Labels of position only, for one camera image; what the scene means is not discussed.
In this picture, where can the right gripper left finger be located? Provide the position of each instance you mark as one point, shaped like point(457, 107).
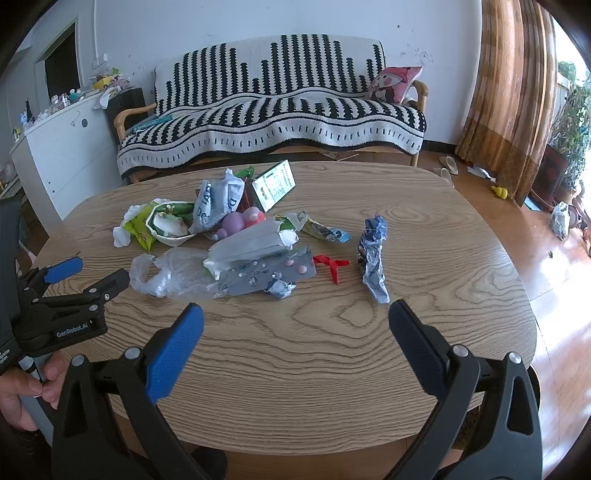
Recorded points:
point(87, 441)

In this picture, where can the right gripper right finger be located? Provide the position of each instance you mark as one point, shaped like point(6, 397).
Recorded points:
point(506, 442)

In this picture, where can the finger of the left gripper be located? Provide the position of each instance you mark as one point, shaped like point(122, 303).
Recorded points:
point(93, 298)
point(41, 279)

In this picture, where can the clear plastic bag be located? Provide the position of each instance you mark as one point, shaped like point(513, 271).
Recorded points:
point(179, 273)

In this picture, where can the green white snack bowl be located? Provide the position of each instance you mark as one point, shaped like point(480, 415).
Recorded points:
point(167, 222)

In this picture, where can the purple pink plush toy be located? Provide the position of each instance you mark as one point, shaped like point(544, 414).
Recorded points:
point(235, 222)

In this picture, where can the white blue bag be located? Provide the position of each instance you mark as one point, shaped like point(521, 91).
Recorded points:
point(216, 199)

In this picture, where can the white paper wrapper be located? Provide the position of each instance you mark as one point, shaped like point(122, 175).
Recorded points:
point(257, 241)

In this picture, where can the blue silver wrapper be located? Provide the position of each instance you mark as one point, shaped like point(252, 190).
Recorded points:
point(370, 261)

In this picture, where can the green white card box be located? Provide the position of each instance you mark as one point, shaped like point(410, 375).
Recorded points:
point(273, 185)

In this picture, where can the red ribbon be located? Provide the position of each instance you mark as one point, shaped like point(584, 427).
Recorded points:
point(333, 264)

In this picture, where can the green blue snack wrapper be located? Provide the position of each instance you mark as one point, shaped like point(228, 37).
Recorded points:
point(303, 222)

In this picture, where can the person left hand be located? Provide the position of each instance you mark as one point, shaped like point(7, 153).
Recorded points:
point(16, 383)

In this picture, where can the white cabinet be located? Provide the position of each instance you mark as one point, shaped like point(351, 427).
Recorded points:
point(65, 159)

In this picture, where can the white plastic bag on floor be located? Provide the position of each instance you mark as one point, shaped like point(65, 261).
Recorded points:
point(560, 221)

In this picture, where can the yellow toy duck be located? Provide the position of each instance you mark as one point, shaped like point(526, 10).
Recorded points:
point(500, 192)

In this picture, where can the black white striped blanket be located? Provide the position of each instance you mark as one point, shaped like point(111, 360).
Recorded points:
point(270, 66)

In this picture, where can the potted plant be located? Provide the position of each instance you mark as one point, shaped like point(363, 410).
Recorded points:
point(565, 157)

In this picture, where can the brown striped curtain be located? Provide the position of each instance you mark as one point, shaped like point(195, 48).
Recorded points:
point(510, 116)

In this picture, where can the pink cartoon pillow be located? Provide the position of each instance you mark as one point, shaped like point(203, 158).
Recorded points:
point(393, 83)

